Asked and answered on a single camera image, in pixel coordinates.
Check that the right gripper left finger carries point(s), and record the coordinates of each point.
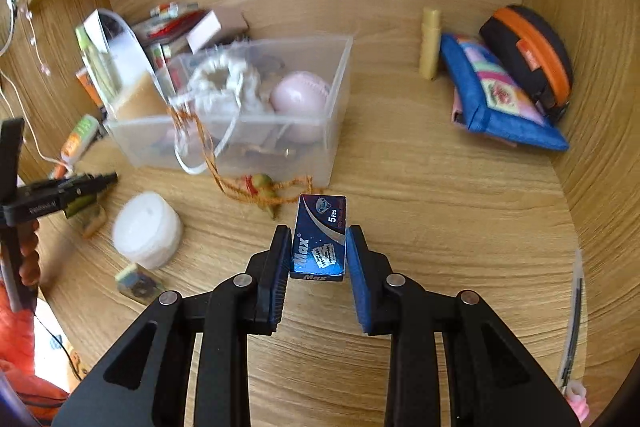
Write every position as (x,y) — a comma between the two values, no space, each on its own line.
(143,379)

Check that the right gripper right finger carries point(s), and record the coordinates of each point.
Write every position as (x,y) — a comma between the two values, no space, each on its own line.
(493,380)

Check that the blue razor blade box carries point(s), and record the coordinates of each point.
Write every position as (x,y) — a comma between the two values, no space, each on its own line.
(318,251)

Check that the white drawstring cloth bag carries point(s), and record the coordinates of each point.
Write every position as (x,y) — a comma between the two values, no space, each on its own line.
(226,85)

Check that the pink round ball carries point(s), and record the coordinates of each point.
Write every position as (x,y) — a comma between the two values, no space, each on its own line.
(301,94)

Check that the left hand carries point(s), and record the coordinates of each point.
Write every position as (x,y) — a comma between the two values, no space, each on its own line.
(30,269)

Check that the clear pen with pink cap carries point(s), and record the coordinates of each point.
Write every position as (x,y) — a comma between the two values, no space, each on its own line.
(574,391)

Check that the orange green sanitizer bottle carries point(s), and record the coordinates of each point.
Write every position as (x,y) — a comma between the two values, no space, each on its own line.
(82,136)

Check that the small square tape measure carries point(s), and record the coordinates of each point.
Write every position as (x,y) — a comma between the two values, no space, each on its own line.
(138,284)

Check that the orange jacket sleeve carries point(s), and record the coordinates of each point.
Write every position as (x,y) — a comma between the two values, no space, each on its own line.
(43,399)

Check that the orange booklet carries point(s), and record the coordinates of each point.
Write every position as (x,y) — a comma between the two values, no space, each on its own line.
(84,79)

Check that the small white cardboard box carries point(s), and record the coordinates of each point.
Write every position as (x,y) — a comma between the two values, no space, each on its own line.
(218,25)

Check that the clear plastic storage bin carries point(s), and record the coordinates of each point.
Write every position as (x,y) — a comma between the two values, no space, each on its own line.
(247,144)

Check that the blue patchwork pouch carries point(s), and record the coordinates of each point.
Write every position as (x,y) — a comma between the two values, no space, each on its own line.
(488,101)

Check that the black orange round pouch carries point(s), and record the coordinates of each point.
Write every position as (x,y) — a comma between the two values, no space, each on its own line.
(534,55)

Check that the orange string charm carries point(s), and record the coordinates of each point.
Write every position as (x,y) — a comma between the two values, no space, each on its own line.
(255,189)

